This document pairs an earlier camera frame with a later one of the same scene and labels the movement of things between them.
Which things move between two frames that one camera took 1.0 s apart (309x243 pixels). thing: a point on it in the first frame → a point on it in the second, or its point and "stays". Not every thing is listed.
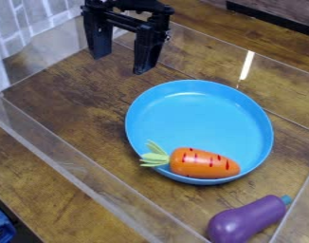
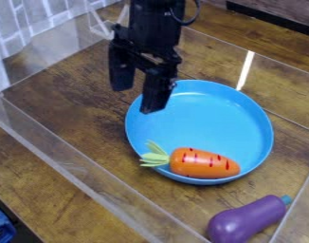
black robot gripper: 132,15 → 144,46
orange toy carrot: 192,162 stays
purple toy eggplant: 237,224 stays
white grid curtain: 19,19 stays
